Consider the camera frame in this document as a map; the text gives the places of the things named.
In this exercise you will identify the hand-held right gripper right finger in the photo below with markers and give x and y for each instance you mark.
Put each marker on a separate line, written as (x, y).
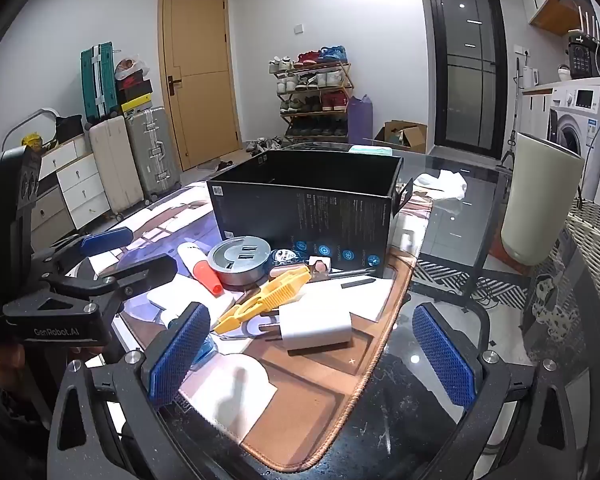
(442, 360)

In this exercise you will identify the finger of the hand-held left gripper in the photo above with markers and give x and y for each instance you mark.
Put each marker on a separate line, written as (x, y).
(105, 242)
(145, 272)

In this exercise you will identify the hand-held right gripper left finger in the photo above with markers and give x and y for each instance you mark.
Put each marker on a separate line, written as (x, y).
(180, 355)

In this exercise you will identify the white glue bottle red cap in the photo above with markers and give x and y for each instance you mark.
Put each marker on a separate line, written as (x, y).
(195, 262)

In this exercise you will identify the white power adapter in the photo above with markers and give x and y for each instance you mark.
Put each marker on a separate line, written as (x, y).
(315, 327)

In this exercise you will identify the small pink bottle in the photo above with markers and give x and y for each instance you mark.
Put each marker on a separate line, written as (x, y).
(320, 265)

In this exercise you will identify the black cardboard box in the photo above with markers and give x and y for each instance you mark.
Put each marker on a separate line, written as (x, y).
(305, 210)

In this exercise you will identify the person's left forearm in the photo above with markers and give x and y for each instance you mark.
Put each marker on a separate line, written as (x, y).
(5, 400)

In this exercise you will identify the person's left hand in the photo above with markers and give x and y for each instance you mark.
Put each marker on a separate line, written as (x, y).
(10, 360)

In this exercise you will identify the white flat box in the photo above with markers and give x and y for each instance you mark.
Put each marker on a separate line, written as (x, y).
(180, 297)

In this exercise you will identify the white drawer cabinet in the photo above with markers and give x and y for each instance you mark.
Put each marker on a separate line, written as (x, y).
(75, 185)

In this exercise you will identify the patterned floor rug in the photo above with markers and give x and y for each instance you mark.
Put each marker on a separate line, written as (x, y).
(455, 285)

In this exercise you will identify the beige suitcase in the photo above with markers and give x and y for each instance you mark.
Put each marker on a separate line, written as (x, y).
(115, 165)

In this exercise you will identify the round silver socket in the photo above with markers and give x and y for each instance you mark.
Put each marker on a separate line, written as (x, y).
(230, 260)

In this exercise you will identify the yellow plastic tool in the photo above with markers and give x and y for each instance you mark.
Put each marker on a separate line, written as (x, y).
(260, 300)

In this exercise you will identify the white paper card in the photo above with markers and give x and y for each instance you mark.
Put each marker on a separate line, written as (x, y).
(365, 300)

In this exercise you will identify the silver suitcase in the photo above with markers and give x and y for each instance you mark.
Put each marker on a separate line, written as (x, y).
(150, 155)

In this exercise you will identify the black bag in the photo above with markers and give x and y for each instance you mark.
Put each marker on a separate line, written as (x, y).
(70, 127)

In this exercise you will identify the spotted cushion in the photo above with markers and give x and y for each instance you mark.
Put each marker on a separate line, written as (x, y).
(550, 305)

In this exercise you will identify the printed desk mat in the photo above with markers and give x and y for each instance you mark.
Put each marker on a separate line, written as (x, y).
(320, 390)

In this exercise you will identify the stack of shoe boxes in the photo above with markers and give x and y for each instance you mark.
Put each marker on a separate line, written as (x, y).
(135, 97)

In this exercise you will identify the green suitcase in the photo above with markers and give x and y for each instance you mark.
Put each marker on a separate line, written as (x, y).
(97, 80)

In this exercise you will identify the white cloth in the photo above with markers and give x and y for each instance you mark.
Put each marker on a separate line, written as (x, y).
(447, 185)

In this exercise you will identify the beige cylindrical bin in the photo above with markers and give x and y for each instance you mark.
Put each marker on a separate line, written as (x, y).
(540, 195)

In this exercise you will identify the wooden door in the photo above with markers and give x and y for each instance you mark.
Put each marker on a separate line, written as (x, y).
(200, 75)

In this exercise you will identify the pale green plastic case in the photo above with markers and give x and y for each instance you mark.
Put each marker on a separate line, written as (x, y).
(372, 151)

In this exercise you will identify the brown cardboard box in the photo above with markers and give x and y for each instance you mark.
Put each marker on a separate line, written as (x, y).
(407, 137)

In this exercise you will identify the shoes group on rack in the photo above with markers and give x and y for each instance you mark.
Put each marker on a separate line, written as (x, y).
(310, 80)

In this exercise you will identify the purple bag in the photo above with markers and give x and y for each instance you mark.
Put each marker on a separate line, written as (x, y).
(360, 120)

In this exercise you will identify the mop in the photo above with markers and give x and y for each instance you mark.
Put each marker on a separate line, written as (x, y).
(516, 110)

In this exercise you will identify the white washing machine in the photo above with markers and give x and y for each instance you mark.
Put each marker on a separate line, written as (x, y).
(580, 125)

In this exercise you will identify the metal shoe rack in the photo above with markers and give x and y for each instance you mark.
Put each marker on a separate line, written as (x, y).
(350, 85)

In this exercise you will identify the white kettle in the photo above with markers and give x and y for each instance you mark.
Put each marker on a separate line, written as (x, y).
(530, 77)

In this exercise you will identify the black glass door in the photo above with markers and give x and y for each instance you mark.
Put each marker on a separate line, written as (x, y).
(465, 60)

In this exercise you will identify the black kitchen appliance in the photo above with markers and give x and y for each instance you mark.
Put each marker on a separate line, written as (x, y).
(582, 57)

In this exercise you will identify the white router with antennas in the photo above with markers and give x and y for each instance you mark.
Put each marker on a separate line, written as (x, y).
(587, 27)

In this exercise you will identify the wall socket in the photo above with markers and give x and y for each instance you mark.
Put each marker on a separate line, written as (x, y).
(522, 50)

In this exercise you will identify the wooden wall cabinet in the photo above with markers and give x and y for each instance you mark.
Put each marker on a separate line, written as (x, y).
(555, 15)

